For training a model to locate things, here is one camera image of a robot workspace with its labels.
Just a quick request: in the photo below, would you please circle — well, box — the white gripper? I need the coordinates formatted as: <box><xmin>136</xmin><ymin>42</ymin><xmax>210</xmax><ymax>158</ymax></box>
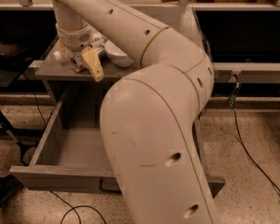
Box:
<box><xmin>56</xmin><ymin>22</ymin><xmax>104</xmax><ymax>82</ymax></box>

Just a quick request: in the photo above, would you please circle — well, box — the silver redbull can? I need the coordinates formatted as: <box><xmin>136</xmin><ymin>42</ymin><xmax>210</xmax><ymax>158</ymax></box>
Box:
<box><xmin>71</xmin><ymin>55</ymin><xmax>87</xmax><ymax>72</ymax></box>

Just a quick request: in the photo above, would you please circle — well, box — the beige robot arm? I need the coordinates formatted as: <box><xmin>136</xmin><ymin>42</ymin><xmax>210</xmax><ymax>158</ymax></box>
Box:
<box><xmin>52</xmin><ymin>0</ymin><xmax>221</xmax><ymax>224</ymax></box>

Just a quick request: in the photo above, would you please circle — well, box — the grey open top drawer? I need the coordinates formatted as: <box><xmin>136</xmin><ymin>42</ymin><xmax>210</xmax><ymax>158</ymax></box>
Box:
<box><xmin>11</xmin><ymin>83</ymin><xmax>225</xmax><ymax>202</ymax></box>

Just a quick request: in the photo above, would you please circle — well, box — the clear plastic water bottle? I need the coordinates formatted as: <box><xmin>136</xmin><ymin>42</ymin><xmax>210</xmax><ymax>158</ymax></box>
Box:
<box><xmin>71</xmin><ymin>32</ymin><xmax>107</xmax><ymax>59</ymax></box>

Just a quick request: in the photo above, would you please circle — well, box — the grey cabinet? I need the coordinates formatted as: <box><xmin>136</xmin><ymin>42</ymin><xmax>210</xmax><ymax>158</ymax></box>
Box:
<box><xmin>35</xmin><ymin>5</ymin><xmax>215</xmax><ymax>118</ymax></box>

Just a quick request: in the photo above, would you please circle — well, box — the white ceramic bowl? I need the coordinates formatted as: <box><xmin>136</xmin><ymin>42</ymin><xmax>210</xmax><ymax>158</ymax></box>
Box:
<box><xmin>105</xmin><ymin>40</ymin><xmax>133</xmax><ymax>67</ymax></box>

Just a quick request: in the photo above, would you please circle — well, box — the black stand on left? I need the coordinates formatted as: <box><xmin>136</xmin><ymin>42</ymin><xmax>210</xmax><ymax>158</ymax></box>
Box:
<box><xmin>0</xmin><ymin>41</ymin><xmax>36</xmax><ymax>166</ymax></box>

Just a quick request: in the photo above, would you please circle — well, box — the black shoe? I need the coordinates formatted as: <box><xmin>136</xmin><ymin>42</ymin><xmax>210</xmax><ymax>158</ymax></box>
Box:
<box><xmin>0</xmin><ymin>175</ymin><xmax>22</xmax><ymax>207</ymax></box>

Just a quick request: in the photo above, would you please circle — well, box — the black drawer handle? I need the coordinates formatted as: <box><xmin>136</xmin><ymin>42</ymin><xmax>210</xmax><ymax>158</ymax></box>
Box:
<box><xmin>99</xmin><ymin>179</ymin><xmax>121</xmax><ymax>194</ymax></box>

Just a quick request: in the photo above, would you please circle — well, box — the black cable on front floor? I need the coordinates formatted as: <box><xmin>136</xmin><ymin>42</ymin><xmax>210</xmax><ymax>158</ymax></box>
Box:
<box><xmin>49</xmin><ymin>189</ymin><xmax>108</xmax><ymax>224</ymax></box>

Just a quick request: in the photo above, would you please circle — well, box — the black cable on floor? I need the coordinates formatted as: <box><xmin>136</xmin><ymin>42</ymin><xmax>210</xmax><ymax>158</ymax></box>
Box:
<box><xmin>227</xmin><ymin>72</ymin><xmax>280</xmax><ymax>207</ymax></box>
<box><xmin>49</xmin><ymin>189</ymin><xmax>108</xmax><ymax>224</ymax></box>

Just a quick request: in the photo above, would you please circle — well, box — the black cable on right floor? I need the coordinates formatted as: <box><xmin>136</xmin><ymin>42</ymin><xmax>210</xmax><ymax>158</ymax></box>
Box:
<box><xmin>227</xmin><ymin>72</ymin><xmax>280</xmax><ymax>207</ymax></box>

